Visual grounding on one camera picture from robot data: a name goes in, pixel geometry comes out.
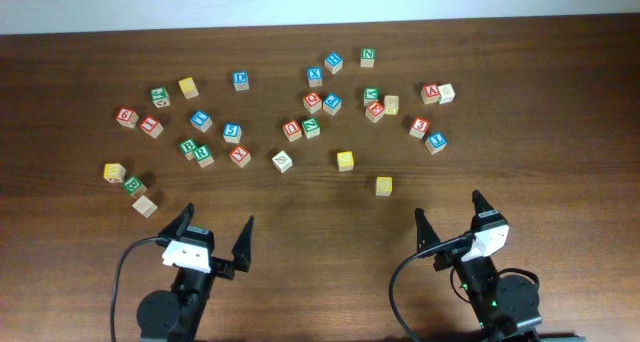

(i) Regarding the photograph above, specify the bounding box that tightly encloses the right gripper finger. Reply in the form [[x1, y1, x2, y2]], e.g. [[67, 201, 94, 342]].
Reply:
[[414, 208, 441, 258], [472, 190, 496, 216]]

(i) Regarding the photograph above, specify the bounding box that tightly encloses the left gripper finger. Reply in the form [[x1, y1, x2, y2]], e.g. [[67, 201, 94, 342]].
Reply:
[[158, 203, 195, 240], [232, 215, 254, 272]]

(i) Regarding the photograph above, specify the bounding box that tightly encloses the yellow S block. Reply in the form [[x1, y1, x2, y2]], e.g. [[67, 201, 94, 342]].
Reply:
[[336, 151, 355, 172], [375, 176, 393, 196]]

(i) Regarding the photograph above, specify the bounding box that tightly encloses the green R block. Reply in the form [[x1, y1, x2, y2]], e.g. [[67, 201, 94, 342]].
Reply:
[[194, 145, 214, 168]]

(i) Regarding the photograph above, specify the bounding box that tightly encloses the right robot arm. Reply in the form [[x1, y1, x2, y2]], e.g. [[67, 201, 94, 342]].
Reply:
[[415, 190, 542, 341]]

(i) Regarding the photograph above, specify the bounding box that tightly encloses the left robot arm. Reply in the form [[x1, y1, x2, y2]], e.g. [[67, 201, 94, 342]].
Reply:
[[136, 204, 254, 342]]

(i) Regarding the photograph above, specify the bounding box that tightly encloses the plain wooden block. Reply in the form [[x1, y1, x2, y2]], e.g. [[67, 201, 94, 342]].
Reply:
[[132, 195, 157, 218]]

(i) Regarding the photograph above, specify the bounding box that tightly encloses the green B block lower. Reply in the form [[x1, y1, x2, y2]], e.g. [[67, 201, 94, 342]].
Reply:
[[123, 175, 147, 199]]

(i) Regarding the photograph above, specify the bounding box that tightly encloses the green b block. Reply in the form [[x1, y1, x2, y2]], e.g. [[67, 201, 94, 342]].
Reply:
[[179, 138, 198, 160], [123, 175, 147, 199]]

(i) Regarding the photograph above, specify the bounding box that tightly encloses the blue L block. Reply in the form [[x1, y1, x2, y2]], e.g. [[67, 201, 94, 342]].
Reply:
[[425, 132, 448, 154]]

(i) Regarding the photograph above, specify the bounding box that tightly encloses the yellow W block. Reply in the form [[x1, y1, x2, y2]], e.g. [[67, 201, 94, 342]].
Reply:
[[103, 163, 126, 183]]

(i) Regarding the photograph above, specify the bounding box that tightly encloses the red Y block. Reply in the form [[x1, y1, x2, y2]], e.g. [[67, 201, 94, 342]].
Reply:
[[229, 145, 251, 168]]

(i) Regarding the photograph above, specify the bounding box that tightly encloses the leaf picture block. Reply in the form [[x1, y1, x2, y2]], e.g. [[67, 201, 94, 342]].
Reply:
[[272, 150, 293, 173]]

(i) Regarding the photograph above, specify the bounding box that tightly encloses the red 3 block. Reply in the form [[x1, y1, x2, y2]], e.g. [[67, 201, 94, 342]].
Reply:
[[409, 117, 430, 139]]

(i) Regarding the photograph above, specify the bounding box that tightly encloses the red I block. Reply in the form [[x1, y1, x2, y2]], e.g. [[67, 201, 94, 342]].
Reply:
[[139, 116, 164, 139]]

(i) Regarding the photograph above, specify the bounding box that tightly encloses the blue T block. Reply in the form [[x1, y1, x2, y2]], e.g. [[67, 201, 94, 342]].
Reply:
[[190, 110, 212, 133]]

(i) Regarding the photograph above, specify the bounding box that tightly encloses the blue 5 block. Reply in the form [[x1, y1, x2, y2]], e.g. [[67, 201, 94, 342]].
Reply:
[[223, 123, 242, 144]]

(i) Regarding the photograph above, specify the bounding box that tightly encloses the white picture block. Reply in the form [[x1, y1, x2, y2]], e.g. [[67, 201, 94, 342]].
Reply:
[[438, 84, 455, 104]]

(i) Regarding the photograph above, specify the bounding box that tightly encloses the red 6 block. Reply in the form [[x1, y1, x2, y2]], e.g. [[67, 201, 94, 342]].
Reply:
[[116, 108, 139, 129]]

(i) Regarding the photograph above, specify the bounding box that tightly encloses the red A block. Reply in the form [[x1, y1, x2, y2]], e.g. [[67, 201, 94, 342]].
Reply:
[[421, 84, 441, 105]]

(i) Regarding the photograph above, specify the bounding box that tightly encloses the red U block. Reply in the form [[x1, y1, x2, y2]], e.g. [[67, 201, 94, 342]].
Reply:
[[282, 120, 302, 142]]

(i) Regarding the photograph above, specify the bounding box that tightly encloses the green J block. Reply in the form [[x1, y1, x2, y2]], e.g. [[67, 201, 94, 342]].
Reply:
[[150, 87, 170, 108]]

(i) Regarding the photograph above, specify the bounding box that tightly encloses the red E block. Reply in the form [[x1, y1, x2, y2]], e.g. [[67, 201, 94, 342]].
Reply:
[[365, 101, 385, 123]]

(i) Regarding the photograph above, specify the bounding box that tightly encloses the yellow 8 side block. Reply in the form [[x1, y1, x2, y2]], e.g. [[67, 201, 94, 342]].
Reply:
[[383, 95, 399, 115]]

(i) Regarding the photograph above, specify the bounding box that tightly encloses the plain yellow top block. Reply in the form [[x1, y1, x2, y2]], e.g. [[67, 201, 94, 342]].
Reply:
[[179, 77, 199, 99]]

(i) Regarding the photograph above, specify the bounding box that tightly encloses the green Z block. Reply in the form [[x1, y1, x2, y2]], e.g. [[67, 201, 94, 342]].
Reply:
[[302, 118, 321, 139]]

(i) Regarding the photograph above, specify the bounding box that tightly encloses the green V block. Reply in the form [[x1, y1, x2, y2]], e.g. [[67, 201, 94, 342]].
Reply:
[[363, 87, 380, 106]]

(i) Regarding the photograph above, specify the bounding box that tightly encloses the blue D block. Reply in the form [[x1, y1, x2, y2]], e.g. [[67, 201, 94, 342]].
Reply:
[[232, 70, 249, 91]]

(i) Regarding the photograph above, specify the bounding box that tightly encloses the blue P block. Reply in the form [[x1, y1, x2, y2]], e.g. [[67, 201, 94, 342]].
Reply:
[[323, 93, 342, 116]]

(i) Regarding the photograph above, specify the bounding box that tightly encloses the red Q block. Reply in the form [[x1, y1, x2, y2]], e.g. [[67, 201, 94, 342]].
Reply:
[[303, 92, 323, 114]]

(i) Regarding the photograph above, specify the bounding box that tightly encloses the green N block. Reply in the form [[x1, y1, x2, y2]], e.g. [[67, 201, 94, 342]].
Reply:
[[360, 48, 376, 68]]

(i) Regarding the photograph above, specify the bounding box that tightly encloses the blue X block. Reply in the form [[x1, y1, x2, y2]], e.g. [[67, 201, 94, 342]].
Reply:
[[307, 67, 323, 88]]

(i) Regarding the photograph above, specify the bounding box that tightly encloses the blue H block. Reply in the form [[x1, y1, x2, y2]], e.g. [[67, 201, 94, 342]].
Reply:
[[325, 52, 344, 75]]

